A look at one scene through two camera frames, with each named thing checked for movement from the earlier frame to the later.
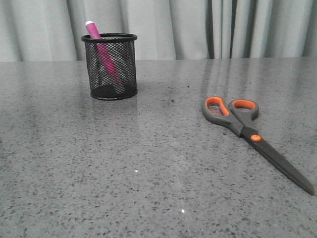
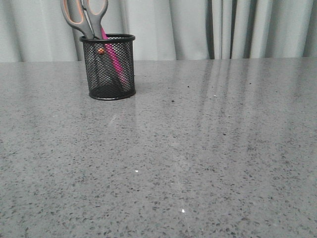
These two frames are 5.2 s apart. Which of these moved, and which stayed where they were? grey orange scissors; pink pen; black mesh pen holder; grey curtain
Moved: pink pen; grey orange scissors
Stayed: black mesh pen holder; grey curtain
